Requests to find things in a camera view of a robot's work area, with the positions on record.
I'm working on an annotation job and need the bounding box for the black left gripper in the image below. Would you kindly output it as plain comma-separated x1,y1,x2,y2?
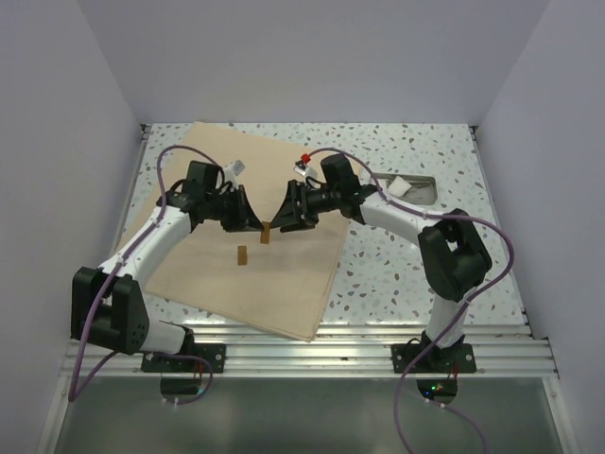
204,184,264,233

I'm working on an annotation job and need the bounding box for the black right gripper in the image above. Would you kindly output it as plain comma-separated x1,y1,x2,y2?
271,179,341,234

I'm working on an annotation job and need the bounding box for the brown indicator tape strip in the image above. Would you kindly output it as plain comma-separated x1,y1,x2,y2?
237,245,248,266
260,221,271,245

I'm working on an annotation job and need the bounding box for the white gauze pad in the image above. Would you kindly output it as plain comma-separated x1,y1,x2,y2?
387,176,412,198

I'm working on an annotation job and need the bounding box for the metal instrument tray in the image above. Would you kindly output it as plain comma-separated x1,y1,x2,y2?
377,173,438,205

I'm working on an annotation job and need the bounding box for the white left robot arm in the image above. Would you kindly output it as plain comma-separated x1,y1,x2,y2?
71,160,263,372

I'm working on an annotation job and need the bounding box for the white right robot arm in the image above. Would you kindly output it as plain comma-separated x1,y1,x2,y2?
270,149,493,372

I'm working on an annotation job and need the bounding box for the beige cloth drape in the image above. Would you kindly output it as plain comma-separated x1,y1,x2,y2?
117,122,349,341

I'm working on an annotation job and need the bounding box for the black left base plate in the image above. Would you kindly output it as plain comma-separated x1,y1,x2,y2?
141,343,227,374

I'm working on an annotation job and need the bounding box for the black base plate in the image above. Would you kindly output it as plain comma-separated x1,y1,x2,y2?
141,343,227,374
390,337,477,374

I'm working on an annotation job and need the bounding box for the aluminium rail frame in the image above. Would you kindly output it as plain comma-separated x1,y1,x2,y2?
37,123,580,454

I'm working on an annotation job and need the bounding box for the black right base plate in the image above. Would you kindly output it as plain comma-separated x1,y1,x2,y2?
390,337,477,374

